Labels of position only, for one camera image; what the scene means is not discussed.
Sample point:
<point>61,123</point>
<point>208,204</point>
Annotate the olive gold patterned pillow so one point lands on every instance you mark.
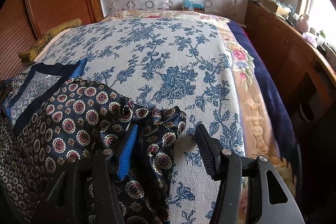
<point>30,56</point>

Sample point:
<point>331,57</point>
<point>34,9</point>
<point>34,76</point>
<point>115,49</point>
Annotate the window with wooden frame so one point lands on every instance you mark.
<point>321,17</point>

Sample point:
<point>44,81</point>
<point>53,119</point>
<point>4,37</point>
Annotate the pink floral bed quilt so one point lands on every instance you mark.
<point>257,129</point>

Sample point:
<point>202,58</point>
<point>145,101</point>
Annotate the box with blue items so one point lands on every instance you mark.
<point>189,5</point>

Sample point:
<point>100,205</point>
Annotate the navy blue blanket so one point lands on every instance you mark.
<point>279,118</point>

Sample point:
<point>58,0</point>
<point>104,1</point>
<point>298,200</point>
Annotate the long wooden side cabinet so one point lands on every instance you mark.
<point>303,77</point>

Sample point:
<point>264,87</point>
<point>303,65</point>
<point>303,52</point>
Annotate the pink bottle on cabinet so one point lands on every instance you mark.
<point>303,23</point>

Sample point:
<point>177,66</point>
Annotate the brown wooden wardrobe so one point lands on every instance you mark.
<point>23,22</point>

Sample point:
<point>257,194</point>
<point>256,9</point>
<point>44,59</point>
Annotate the blue floral white sheet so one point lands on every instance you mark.
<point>162,61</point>

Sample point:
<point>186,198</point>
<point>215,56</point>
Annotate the navy patterned silk garment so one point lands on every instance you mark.
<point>51,113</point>

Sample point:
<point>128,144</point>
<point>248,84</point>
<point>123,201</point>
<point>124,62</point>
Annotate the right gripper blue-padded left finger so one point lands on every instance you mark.
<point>84,191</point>

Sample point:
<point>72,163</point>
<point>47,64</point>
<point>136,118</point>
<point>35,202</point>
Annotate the cardboard box on cabinet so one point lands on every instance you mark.
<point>275,7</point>

